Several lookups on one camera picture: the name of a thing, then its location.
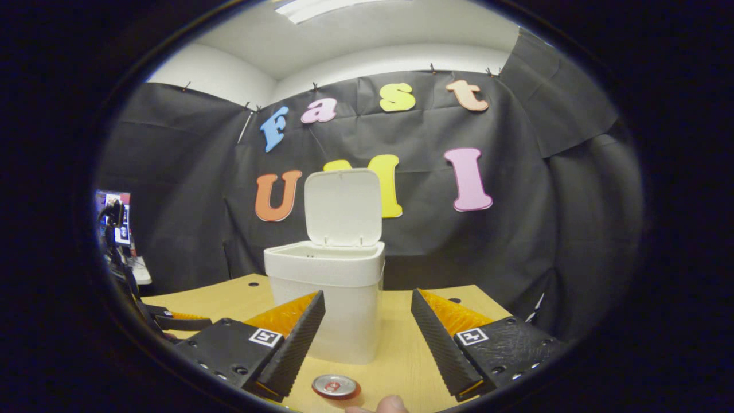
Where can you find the long ceiling light panel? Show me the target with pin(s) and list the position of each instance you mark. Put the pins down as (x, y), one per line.
(321, 8)

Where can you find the computer monitor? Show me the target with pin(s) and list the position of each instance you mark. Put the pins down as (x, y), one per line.
(125, 229)

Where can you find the white desktop garbage bin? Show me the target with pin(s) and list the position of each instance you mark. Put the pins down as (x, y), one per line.
(321, 275)

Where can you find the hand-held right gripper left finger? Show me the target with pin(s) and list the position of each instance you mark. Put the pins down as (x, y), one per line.
(295, 344)

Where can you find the wooden desktop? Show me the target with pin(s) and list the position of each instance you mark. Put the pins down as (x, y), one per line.
(395, 344)

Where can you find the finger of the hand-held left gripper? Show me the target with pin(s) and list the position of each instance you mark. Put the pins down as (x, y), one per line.
(183, 324)

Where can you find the black backdrop cloth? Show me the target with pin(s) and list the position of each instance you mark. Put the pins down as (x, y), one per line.
(545, 201)

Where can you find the red pop can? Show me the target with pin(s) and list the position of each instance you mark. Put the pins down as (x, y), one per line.
(335, 387)

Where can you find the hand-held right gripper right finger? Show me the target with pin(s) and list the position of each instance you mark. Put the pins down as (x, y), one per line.
(441, 350)

